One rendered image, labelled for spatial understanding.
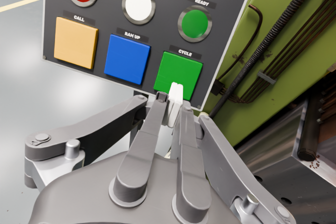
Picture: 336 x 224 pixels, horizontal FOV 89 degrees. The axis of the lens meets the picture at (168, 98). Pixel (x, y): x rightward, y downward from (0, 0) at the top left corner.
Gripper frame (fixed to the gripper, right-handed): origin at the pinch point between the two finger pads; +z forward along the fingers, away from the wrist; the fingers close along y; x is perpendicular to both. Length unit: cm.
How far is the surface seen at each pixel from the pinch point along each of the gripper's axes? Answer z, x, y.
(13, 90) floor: 97, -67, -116
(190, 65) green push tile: 12.3, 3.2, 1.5
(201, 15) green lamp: 12.7, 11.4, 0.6
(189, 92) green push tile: 12.3, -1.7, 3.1
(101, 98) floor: 112, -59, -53
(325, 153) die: 16.9, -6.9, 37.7
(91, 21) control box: 13.0, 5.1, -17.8
